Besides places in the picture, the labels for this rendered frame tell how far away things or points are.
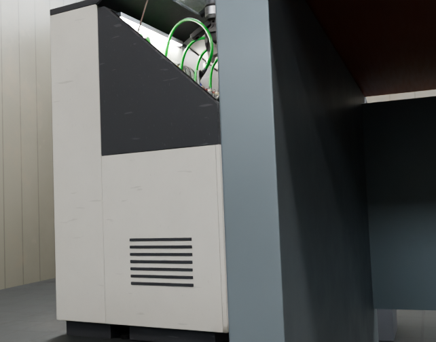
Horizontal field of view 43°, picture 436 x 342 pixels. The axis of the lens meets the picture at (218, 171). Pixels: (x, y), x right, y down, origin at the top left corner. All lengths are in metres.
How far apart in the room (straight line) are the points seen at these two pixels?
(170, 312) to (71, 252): 0.56
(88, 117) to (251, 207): 2.14
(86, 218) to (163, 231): 0.40
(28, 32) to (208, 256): 3.25
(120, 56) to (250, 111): 2.06
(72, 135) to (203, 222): 0.77
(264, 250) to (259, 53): 0.14
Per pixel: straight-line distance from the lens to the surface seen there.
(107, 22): 2.54
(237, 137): 0.41
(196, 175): 2.17
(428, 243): 1.01
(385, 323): 2.32
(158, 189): 2.27
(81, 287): 2.54
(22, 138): 4.70
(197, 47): 3.08
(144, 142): 2.31
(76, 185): 2.53
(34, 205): 4.77
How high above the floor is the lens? 0.55
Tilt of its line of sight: 4 degrees up
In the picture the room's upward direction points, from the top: 2 degrees counter-clockwise
